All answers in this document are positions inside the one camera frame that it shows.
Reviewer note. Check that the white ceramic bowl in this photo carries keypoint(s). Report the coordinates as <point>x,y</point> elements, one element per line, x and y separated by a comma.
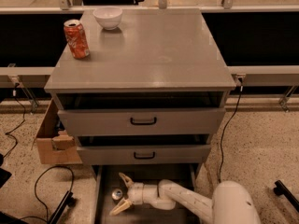
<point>108,18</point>

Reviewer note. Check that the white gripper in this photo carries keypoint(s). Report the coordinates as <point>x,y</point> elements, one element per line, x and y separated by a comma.
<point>135,193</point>

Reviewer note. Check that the grey top drawer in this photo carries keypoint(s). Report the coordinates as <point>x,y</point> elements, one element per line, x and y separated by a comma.
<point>141,113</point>

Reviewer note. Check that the grey drawer cabinet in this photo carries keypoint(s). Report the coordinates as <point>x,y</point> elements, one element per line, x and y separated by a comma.
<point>152,50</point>

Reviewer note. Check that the brown cardboard box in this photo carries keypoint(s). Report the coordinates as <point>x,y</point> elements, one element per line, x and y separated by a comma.
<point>53,144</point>

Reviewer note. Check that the orange soda can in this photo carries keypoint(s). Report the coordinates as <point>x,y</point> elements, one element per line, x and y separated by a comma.
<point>76,39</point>

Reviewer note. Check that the black bar leg left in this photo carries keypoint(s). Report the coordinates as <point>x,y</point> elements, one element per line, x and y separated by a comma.
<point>67,200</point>

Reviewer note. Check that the grey drawer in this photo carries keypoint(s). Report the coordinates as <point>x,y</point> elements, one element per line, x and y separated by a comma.
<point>109,180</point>
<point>148,149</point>
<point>141,113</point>

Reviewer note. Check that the black bar leg right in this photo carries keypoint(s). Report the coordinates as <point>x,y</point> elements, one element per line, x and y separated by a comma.
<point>281,189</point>

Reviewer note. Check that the silver redbull can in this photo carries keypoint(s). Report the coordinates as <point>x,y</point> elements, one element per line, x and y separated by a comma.
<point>117,194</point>

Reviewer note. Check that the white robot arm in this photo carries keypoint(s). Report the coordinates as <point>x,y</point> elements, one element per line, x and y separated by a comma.
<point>230,202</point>

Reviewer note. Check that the grey middle drawer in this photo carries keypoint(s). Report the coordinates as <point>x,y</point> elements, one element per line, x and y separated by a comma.
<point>148,149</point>

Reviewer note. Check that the grey bottom drawer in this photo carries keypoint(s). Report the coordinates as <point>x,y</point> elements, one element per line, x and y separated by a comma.
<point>109,180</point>

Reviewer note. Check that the black bar leg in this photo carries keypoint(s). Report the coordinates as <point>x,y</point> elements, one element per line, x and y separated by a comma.
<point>67,200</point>
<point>281,189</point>

